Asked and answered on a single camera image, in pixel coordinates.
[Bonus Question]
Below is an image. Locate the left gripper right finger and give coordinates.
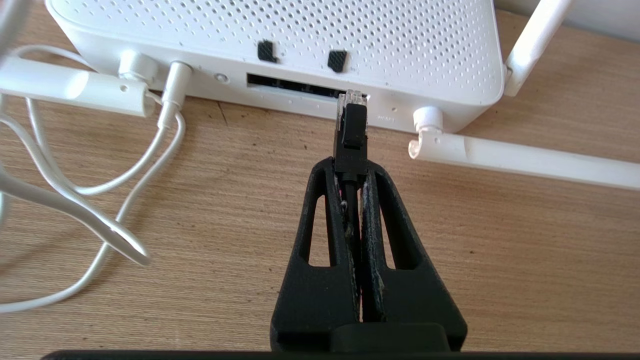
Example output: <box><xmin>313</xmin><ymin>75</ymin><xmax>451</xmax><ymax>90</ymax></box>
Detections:
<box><xmin>360</xmin><ymin>161</ymin><xmax>468</xmax><ymax>351</ymax></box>

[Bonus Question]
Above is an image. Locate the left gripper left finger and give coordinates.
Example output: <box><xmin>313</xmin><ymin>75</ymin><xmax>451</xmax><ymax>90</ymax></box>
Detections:
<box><xmin>270</xmin><ymin>156</ymin><xmax>362</xmax><ymax>351</ymax></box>

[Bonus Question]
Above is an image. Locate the black ethernet cable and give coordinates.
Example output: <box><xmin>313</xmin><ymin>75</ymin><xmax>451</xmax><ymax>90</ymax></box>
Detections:
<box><xmin>332</xmin><ymin>90</ymin><xmax>371</xmax><ymax>261</ymax></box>

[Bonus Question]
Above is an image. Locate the thin white adapter cable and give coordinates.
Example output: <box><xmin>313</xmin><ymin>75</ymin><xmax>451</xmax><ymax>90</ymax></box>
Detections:
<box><xmin>0</xmin><ymin>0</ymin><xmax>193</xmax><ymax>314</ymax></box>

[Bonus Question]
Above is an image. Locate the white wifi router with antennas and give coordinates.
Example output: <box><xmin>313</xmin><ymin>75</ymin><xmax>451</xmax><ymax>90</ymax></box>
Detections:
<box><xmin>0</xmin><ymin>0</ymin><xmax>640</xmax><ymax>192</ymax></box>

